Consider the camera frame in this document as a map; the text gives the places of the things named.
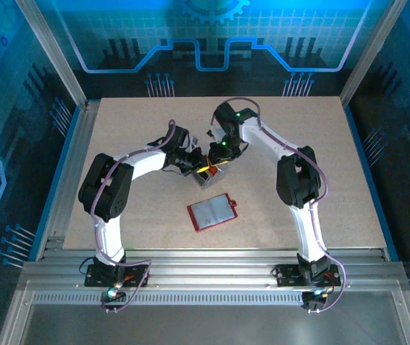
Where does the black cable connector bracket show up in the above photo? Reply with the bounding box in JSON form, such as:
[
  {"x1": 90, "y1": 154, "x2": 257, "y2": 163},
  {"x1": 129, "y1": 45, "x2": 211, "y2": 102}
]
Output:
[
  {"x1": 99, "y1": 287, "x2": 127, "y2": 314},
  {"x1": 301, "y1": 289, "x2": 330, "y2": 314}
]

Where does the grey front panel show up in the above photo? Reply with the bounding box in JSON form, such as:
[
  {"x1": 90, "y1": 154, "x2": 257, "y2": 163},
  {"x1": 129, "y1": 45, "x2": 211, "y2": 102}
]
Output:
[{"x1": 19, "y1": 304, "x2": 409, "y2": 345}]

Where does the red leather card holder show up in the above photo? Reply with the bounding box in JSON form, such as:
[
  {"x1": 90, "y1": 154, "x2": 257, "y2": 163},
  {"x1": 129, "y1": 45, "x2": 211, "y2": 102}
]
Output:
[{"x1": 186, "y1": 193, "x2": 240, "y2": 234}]

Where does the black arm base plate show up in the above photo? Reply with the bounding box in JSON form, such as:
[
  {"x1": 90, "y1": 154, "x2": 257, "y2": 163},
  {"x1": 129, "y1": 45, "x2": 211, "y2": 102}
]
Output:
[
  {"x1": 275, "y1": 264, "x2": 346, "y2": 288},
  {"x1": 84, "y1": 264, "x2": 151, "y2": 288}
]

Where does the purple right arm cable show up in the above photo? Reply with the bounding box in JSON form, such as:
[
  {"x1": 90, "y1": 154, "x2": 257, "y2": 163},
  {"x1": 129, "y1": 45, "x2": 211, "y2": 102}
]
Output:
[{"x1": 210, "y1": 97, "x2": 346, "y2": 313}]

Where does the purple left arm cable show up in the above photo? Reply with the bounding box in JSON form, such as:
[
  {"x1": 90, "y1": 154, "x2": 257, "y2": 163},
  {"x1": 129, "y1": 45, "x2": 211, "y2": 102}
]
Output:
[{"x1": 90, "y1": 119, "x2": 176, "y2": 314}]

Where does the aluminium front rail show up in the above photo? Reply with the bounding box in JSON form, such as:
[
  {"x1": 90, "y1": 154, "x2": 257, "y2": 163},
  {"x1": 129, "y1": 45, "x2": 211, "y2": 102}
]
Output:
[{"x1": 17, "y1": 247, "x2": 407, "y2": 306}]

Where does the aluminium frame post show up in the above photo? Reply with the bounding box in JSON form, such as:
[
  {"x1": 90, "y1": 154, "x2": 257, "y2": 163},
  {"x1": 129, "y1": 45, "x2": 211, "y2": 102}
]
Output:
[
  {"x1": 339, "y1": 0, "x2": 410, "y2": 107},
  {"x1": 15, "y1": 0, "x2": 88, "y2": 109}
]

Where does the grey slotted cable duct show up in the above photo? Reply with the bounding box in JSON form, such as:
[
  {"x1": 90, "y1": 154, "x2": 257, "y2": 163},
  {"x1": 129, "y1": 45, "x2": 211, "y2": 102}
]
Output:
[{"x1": 31, "y1": 293, "x2": 306, "y2": 307}]

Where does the side frame rail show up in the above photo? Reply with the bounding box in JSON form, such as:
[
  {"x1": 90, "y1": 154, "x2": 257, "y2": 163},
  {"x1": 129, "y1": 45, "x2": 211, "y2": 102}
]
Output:
[
  {"x1": 343, "y1": 102, "x2": 401, "y2": 262},
  {"x1": 34, "y1": 100, "x2": 101, "y2": 262}
]

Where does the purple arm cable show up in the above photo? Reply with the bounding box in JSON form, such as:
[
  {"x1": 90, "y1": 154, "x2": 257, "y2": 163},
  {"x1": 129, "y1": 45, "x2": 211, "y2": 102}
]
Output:
[
  {"x1": 210, "y1": 97, "x2": 346, "y2": 313},
  {"x1": 90, "y1": 119, "x2": 176, "y2": 314}
]

